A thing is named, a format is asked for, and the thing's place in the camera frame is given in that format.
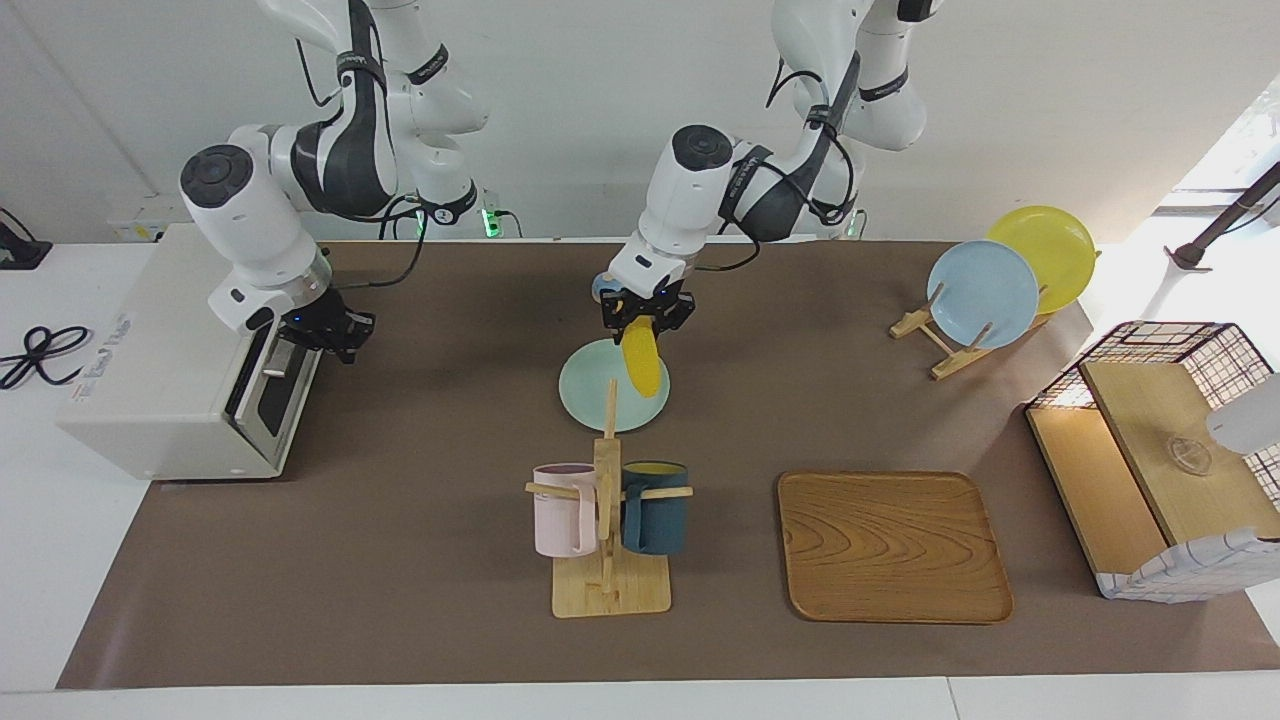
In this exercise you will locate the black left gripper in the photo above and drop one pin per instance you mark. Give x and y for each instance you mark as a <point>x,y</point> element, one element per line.
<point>650,303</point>

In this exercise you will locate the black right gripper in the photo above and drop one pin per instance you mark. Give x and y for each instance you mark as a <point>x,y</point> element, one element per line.
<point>330,320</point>

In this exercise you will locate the yellow corn cob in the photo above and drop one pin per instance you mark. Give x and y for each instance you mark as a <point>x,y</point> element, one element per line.
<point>645,365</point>

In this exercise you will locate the oven door with glass window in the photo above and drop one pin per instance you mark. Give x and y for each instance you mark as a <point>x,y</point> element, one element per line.
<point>280,410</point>

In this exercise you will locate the mint green plate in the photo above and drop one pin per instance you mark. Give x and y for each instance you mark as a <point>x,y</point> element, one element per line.
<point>585,395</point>

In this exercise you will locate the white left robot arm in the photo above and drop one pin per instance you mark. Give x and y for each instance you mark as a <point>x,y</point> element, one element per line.
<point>690,190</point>

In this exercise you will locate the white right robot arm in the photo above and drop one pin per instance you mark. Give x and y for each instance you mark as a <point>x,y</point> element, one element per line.
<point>250,220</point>

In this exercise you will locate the white toaster oven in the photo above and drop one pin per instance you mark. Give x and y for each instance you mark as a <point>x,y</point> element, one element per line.
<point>150,360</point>

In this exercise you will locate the small blue call bell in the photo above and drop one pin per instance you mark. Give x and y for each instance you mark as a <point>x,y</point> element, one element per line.
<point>597,290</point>

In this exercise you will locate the dark blue mug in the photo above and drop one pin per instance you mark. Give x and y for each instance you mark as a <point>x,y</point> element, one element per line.
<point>660,520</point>

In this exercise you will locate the pink mug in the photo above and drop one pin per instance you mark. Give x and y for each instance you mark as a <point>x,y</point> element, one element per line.
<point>560,520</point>

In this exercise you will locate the brown table mat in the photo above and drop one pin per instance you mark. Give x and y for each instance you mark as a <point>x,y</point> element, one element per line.
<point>400,560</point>

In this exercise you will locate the wooden mug rack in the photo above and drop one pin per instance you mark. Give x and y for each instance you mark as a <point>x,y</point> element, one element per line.
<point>610,597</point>

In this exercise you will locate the wooden plate rack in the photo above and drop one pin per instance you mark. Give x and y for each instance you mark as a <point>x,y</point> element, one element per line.
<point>950,365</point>

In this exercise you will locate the black clamp stand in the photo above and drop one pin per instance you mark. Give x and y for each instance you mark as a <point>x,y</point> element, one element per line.
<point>20,255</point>

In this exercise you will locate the wooden serving tray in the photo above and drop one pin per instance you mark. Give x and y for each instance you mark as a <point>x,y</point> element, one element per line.
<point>890,545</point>

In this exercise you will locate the light blue plate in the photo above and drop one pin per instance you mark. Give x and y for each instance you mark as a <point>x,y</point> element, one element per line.
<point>980,290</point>

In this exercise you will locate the yellow plate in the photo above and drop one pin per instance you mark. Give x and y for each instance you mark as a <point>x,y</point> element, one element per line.
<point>1060,250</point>

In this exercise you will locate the black tripod pole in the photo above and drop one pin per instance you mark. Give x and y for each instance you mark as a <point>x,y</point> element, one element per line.
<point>1190,255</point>

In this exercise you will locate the small clear glass dish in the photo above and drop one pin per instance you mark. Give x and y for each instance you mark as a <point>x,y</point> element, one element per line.
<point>1190,456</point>

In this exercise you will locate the white checked cloth liner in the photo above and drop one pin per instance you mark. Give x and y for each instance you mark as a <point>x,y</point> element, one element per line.
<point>1180,575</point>

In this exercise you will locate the blurred white cylinder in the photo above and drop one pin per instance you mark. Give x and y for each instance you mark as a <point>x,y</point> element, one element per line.
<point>1250,420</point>

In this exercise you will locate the white wall socket box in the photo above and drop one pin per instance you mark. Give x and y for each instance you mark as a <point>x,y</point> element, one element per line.
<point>140,230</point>

